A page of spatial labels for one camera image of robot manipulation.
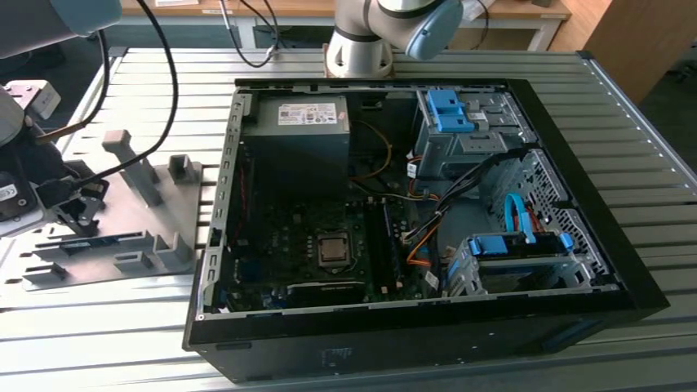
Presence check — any wooden desk white frame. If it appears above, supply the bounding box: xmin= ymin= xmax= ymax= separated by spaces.
xmin=120 ymin=0 xmax=573 ymax=52

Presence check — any black cable bundle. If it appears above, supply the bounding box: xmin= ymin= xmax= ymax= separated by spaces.
xmin=413 ymin=147 xmax=533 ymax=246

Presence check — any blue plastic drive bracket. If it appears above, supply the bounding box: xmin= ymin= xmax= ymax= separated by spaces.
xmin=426 ymin=88 xmax=476 ymax=135

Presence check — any dark green motherboard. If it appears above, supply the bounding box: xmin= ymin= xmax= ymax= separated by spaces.
xmin=225 ymin=194 xmax=440 ymax=310

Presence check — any grey power supply unit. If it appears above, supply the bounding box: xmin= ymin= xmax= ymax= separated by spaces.
xmin=241 ymin=96 xmax=353 ymax=198

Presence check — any black open PC case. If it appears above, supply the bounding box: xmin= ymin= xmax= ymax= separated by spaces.
xmin=181 ymin=77 xmax=670 ymax=384

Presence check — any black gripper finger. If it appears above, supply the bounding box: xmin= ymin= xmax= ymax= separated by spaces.
xmin=80 ymin=178 xmax=112 ymax=214
xmin=52 ymin=194 xmax=104 ymax=238

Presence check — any wooden cabinet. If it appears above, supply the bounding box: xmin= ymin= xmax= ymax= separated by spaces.
xmin=559 ymin=0 xmax=697 ymax=105

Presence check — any thick black camera cable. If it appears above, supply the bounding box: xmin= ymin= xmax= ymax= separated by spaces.
xmin=34 ymin=0 xmax=181 ymax=209

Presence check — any silver CPU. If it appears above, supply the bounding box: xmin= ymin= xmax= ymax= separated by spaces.
xmin=318 ymin=236 xmax=353 ymax=265

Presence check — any CPU socket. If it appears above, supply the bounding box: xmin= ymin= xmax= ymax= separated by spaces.
xmin=310 ymin=231 xmax=360 ymax=272

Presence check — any hard disk in blue carrier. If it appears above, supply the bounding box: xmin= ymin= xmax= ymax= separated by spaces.
xmin=466 ymin=231 xmax=574 ymax=259

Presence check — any thin black cable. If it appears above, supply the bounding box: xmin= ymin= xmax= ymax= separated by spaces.
xmin=34 ymin=30 xmax=110 ymax=144

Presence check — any black cable with plug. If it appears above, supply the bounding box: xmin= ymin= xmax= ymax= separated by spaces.
xmin=218 ymin=0 xmax=285 ymax=69

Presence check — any yellow wire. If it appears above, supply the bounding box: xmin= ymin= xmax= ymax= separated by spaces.
xmin=348 ymin=120 xmax=394 ymax=180

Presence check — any orange wire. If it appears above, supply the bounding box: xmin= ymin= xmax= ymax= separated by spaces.
xmin=406 ymin=228 xmax=438 ymax=269

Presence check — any grey metal disk bay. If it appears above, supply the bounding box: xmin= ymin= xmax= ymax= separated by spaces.
xmin=441 ymin=236 xmax=606 ymax=298

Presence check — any black RAM slot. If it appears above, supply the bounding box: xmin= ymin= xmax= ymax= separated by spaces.
xmin=362 ymin=197 xmax=394 ymax=293

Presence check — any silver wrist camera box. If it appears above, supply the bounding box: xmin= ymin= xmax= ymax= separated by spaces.
xmin=0 ymin=171 xmax=53 ymax=238
xmin=2 ymin=79 xmax=62 ymax=120

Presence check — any grey plastic parts rack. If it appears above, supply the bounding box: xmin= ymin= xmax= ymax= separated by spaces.
xmin=0 ymin=129 xmax=220 ymax=293

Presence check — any blue data wire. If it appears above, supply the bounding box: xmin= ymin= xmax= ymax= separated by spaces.
xmin=504 ymin=191 xmax=540 ymax=246

